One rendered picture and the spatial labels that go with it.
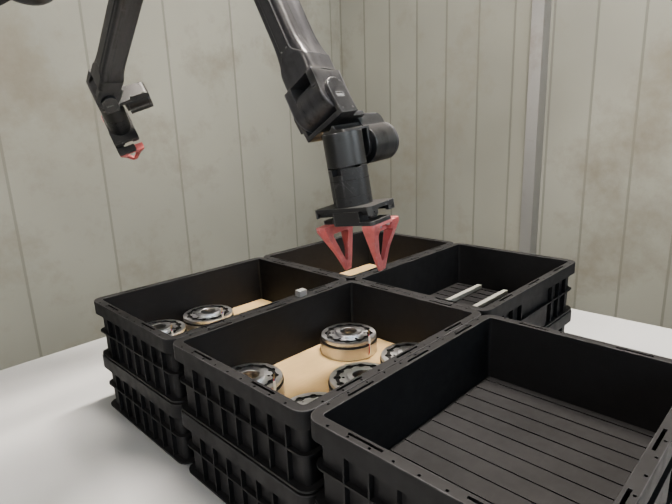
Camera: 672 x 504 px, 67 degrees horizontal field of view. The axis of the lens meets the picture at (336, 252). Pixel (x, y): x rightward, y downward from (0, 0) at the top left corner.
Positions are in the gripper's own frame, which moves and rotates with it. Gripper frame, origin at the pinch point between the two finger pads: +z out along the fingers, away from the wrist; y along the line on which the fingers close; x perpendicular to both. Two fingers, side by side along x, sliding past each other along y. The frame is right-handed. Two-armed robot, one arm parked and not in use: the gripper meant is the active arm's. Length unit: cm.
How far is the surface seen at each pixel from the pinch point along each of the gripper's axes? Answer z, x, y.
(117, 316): 4.3, 19.7, 39.8
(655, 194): 31, -213, -8
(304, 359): 18.1, 0.0, 16.9
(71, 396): 24, 22, 65
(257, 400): 9.9, 23.8, 0.7
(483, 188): 22, -219, 77
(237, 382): 8.5, 23.4, 4.5
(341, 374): 16.2, 5.2, 3.8
